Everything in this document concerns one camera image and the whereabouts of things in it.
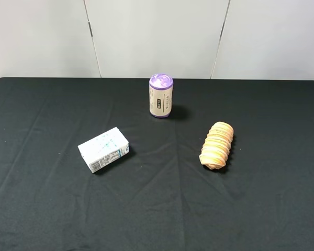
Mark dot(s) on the ridged yellow bread loaf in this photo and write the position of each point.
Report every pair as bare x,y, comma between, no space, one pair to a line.
217,146

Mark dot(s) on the purple-capped beige roll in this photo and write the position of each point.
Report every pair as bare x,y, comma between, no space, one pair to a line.
160,95

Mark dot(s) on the white milk carton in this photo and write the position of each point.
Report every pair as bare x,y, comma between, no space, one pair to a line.
104,149

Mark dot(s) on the black tablecloth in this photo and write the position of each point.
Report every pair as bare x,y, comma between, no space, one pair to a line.
158,196

